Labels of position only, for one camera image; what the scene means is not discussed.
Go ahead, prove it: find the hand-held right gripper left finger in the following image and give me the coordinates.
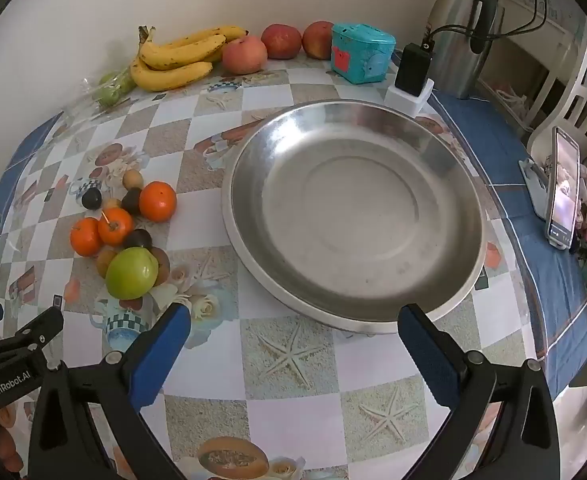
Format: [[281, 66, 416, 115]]
[[28, 302, 192, 480]]

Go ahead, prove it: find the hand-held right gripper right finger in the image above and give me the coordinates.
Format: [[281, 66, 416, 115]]
[[397, 303, 560, 480]]

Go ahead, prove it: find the green apple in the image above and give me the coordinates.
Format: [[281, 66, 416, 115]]
[[105, 248, 160, 300]]

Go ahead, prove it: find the brown round fruit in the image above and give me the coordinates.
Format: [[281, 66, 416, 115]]
[[151, 247, 172, 286], [95, 249, 119, 278]]

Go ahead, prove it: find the small orange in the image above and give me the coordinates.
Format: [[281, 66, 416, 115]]
[[70, 217, 103, 257]]

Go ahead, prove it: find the large orange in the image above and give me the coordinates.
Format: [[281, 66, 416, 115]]
[[138, 181, 178, 223]]

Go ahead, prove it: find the stainless steel basin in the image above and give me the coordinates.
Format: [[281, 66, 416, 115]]
[[221, 99, 488, 335]]

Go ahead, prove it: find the bag of green fruits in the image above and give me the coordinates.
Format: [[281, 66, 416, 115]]
[[81, 67, 137, 109]]

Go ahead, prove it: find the orange with stem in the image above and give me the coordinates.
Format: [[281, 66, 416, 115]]
[[98, 207, 134, 247]]

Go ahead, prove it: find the printed checkered tablecloth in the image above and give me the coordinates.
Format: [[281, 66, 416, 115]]
[[0, 55, 587, 480]]

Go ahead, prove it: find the grey phone stand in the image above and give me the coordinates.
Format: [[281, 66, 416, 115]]
[[518, 157, 554, 221]]

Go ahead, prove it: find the smartphone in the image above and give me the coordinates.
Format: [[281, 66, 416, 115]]
[[545, 126, 581, 250]]

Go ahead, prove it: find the black charger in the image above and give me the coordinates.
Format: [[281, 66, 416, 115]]
[[394, 42, 433, 97]]

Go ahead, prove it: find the yellow banana bunch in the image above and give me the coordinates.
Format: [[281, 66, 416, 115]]
[[130, 25, 250, 92]]

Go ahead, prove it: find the white plastic chair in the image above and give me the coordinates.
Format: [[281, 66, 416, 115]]
[[526, 25, 587, 171]]

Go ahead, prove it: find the pale pink apple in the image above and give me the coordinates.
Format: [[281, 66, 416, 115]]
[[222, 35, 268, 75]]

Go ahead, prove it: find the beige cabinet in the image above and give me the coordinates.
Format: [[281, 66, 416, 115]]
[[478, 0, 587, 131]]

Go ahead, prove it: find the teal plastic box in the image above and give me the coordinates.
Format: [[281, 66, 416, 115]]
[[330, 22, 397, 85]]

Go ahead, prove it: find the red apple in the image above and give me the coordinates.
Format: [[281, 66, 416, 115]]
[[261, 23, 303, 60], [302, 21, 335, 60]]

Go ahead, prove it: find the black cable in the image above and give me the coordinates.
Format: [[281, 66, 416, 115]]
[[421, 0, 549, 50]]

